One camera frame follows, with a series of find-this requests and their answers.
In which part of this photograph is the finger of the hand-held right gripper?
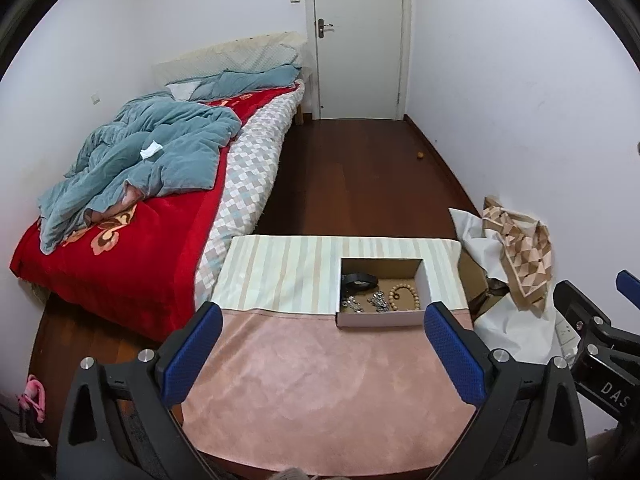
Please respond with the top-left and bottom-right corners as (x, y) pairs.
(552, 280), (616, 356)
(616, 269), (640, 307)

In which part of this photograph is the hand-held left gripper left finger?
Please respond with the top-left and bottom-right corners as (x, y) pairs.
(56, 301), (223, 480)

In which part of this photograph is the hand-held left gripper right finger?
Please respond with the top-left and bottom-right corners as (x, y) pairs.
(424, 301), (587, 480)

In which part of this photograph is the white cardboard box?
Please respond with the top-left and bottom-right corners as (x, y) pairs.
(335, 256), (433, 329)

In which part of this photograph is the wooden bead bracelet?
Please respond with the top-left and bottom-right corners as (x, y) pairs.
(389, 283), (418, 311)

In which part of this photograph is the black wristband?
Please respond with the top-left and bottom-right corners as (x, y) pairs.
(342, 272), (378, 291)

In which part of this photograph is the white bag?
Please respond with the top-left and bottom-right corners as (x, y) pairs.
(448, 207), (571, 366)

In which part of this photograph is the beige geometric patterned scarf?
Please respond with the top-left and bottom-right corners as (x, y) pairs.
(481, 196), (553, 311)

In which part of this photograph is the brown cardboard box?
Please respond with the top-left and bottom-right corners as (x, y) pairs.
(457, 250), (511, 318)

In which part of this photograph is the bed with red blanket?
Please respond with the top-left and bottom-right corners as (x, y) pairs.
(10, 85), (301, 343)

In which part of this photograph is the striped cloth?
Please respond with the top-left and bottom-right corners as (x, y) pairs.
(212, 234), (471, 317)

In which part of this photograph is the pink cloth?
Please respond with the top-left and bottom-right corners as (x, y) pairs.
(180, 305), (481, 478)

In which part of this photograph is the pink object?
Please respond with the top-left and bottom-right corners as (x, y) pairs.
(17, 374), (48, 423)

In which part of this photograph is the dark shoe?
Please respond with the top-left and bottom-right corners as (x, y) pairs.
(0, 405), (51, 448)

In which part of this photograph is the checkered bed sheet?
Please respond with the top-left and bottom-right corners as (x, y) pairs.
(192, 80), (307, 311)

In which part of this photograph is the blue-grey quilt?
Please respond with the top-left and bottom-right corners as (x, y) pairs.
(37, 67), (303, 256)

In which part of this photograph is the white cloth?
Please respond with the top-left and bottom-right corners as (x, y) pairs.
(167, 82), (201, 101)

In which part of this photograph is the cream pillow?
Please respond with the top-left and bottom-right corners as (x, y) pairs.
(152, 30), (308, 86)

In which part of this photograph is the pale green dotted pillow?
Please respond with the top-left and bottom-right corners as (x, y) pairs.
(197, 42), (304, 81)

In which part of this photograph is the white door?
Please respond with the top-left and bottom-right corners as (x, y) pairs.
(311, 0), (405, 121)

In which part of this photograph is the white wall socket strip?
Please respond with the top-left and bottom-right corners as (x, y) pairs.
(555, 310), (576, 356)

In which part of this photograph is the wooden bed frame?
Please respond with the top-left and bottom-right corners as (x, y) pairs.
(295, 67), (313, 126)

